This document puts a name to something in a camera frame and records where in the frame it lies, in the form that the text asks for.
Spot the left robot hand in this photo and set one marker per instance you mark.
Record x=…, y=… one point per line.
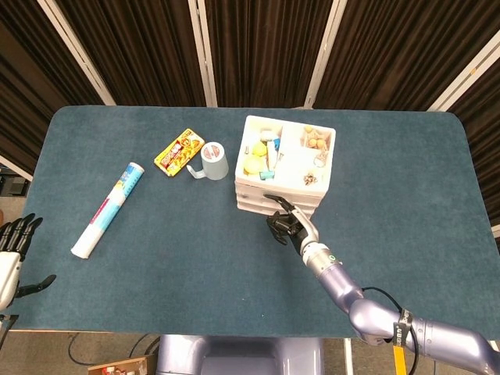
x=9, y=273

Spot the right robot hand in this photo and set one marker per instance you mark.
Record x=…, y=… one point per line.
x=302, y=226

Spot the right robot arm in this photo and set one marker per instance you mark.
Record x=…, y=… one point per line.
x=340, y=285

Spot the white drawer organizer box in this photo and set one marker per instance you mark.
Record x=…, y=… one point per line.
x=297, y=164

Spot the pile of small metal clips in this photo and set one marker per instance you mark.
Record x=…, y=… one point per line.
x=310, y=179

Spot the teal eraser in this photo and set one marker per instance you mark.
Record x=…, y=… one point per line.
x=267, y=175

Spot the yellow rubber duck toy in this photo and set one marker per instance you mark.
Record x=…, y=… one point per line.
x=256, y=156

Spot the small blue bottle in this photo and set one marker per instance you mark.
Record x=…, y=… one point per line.
x=277, y=143

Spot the grey white small box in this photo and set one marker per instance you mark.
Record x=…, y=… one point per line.
x=266, y=135

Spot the light blue plastic cup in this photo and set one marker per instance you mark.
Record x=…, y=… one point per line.
x=215, y=166

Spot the blue table cloth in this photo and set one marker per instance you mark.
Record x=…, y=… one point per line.
x=195, y=265

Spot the blue white wrapped roll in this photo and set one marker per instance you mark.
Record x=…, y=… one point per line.
x=109, y=209

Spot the cardboard box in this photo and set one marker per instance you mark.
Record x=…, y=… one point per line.
x=117, y=367

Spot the yellow snack package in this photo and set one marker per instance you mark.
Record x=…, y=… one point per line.
x=179, y=152

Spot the purple robot torso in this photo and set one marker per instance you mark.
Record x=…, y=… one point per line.
x=234, y=355

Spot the dark brown curtain panel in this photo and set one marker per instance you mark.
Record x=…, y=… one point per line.
x=398, y=51
x=265, y=51
x=31, y=78
x=136, y=51

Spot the white partition post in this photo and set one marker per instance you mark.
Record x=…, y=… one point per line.
x=15, y=167
x=465, y=74
x=324, y=54
x=203, y=54
x=78, y=54

